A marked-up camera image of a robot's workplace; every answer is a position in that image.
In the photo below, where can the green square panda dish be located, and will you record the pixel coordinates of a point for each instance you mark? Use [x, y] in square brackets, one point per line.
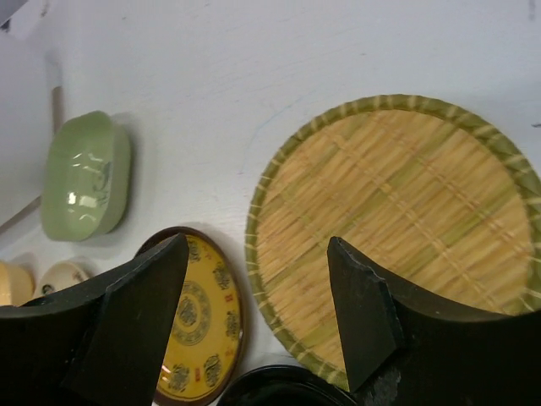
[86, 179]

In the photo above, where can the yellow ornate round plate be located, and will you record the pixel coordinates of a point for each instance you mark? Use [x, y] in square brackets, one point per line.
[206, 340]

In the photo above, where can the round green-rimmed bamboo plate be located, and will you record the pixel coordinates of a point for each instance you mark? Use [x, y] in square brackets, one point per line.
[424, 188]

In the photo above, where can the white plastic bin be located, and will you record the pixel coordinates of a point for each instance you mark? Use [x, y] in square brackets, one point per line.
[31, 111]

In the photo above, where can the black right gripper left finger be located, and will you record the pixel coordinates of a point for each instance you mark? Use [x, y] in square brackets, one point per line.
[100, 342]

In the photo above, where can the beige round patterned plate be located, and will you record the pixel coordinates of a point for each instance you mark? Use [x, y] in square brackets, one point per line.
[65, 274]

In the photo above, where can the black round plate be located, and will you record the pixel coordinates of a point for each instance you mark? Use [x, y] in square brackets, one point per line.
[283, 385]

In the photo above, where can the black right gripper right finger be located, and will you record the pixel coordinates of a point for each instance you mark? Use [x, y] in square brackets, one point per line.
[404, 345]

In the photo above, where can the yellow square panda dish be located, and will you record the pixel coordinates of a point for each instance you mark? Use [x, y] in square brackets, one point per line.
[17, 284]

